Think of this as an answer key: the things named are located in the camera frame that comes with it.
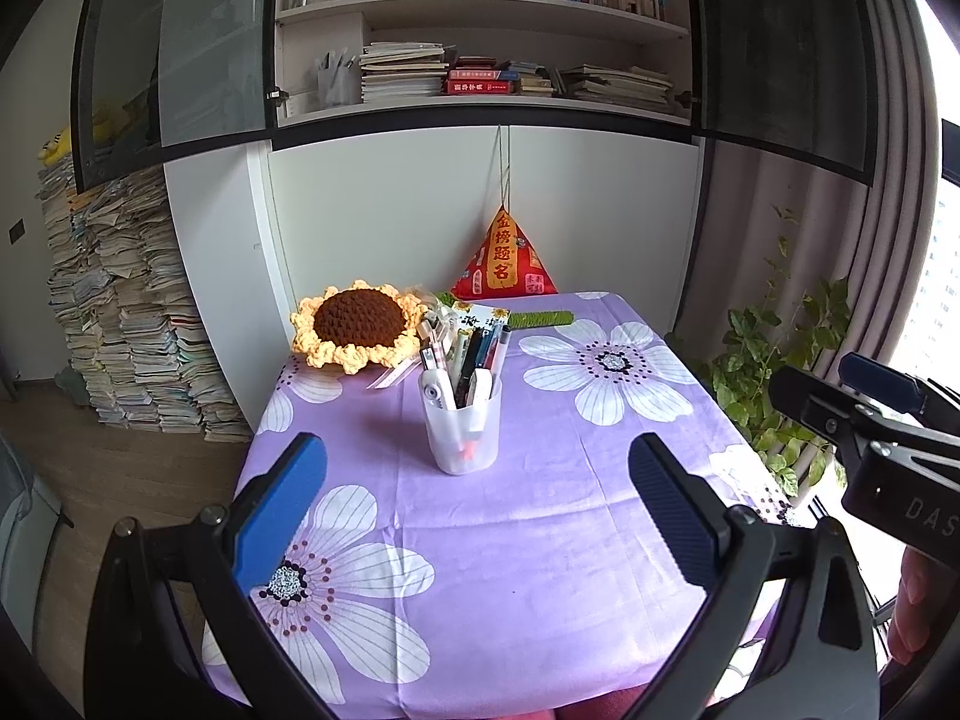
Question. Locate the white radiator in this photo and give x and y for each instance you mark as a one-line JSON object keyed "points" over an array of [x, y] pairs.
{"points": [[806, 465]]}

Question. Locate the pink clothing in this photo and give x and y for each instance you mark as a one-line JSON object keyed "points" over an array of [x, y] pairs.
{"points": [[615, 705]]}

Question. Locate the red books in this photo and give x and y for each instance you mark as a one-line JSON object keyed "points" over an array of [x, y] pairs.
{"points": [[480, 82]]}

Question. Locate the orange marker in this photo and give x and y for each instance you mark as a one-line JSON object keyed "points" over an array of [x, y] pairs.
{"points": [[469, 450]]}

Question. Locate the red pyramid cushion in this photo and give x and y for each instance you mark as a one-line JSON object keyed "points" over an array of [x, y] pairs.
{"points": [[506, 259]]}

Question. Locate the dark wall socket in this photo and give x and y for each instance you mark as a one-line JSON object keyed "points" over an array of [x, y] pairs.
{"points": [[16, 231]]}

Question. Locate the person's right hand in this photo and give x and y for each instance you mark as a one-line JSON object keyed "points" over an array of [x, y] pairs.
{"points": [[919, 600]]}

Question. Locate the sunflower printed card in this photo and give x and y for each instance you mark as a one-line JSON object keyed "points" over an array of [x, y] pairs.
{"points": [[480, 315]]}

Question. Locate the grey curtain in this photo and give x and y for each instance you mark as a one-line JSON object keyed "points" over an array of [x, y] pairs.
{"points": [[896, 165]]}

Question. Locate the green crochet stem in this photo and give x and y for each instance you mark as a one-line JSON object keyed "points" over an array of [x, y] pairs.
{"points": [[540, 319]]}

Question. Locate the frosted glass cabinet door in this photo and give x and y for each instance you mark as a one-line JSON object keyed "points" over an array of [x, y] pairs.
{"points": [[195, 45]]}

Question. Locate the green potted plant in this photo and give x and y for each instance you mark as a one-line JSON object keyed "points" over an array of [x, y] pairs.
{"points": [[780, 360]]}

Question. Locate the window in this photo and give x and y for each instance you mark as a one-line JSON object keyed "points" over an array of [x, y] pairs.
{"points": [[937, 240]]}

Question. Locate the clear pen with black cap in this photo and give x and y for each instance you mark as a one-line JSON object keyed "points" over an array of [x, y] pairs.
{"points": [[504, 341]]}

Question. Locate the pink checked pen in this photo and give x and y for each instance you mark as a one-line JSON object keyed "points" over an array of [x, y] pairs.
{"points": [[431, 341]]}

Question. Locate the pale stack of books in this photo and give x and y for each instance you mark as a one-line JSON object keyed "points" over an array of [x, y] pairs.
{"points": [[405, 73]]}

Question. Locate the green pen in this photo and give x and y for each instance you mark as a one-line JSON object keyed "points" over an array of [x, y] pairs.
{"points": [[457, 352]]}

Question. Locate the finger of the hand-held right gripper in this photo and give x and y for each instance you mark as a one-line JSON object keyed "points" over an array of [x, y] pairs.
{"points": [[889, 382], [825, 409]]}

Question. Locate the purple floral tablecloth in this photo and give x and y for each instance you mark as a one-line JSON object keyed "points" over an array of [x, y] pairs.
{"points": [[540, 540]]}

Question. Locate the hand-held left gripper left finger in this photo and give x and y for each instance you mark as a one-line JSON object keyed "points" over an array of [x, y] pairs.
{"points": [[277, 514]]}

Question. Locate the crochet sunflower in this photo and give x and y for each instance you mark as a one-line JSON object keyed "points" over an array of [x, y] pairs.
{"points": [[360, 319]]}

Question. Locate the translucent plastic cup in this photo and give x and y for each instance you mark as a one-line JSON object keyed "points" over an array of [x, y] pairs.
{"points": [[461, 427]]}

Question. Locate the white correction tape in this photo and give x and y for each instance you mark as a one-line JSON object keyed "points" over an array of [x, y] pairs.
{"points": [[436, 390]]}

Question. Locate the pale green bag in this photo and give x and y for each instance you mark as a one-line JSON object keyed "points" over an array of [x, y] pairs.
{"points": [[73, 384]]}

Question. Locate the grey chair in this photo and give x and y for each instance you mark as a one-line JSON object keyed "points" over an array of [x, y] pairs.
{"points": [[26, 525]]}

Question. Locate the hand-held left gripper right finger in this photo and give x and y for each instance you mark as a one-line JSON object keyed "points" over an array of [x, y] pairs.
{"points": [[675, 514]]}

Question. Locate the yellow plush toy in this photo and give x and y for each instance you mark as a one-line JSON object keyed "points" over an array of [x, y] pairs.
{"points": [[56, 146]]}

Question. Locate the tall pile of paper books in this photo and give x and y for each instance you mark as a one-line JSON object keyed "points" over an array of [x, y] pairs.
{"points": [[142, 315]]}

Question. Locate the wall bookshelf cabinet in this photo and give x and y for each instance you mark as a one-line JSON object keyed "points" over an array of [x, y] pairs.
{"points": [[480, 120]]}

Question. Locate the red and white pen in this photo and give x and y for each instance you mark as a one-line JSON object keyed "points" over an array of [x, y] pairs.
{"points": [[495, 352]]}

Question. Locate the dark glass cabinet door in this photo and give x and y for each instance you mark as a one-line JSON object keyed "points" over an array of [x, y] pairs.
{"points": [[787, 52]]}

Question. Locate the small stack of thin books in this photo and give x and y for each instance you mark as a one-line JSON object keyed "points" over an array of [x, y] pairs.
{"points": [[538, 81]]}

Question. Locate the clear pen holder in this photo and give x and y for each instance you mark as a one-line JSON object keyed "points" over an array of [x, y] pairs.
{"points": [[337, 82]]}

